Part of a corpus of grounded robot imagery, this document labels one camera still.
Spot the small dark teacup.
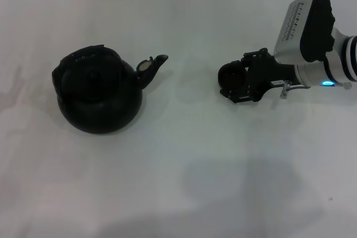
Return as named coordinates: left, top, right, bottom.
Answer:
left=218, top=60, right=249, bottom=90

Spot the black round teapot with handle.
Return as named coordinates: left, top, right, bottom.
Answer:
left=51, top=44, right=170, bottom=135

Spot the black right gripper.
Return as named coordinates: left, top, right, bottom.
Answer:
left=219, top=48, right=298, bottom=104

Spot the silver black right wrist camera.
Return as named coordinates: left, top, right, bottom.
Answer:
left=273, top=0, right=336, bottom=66

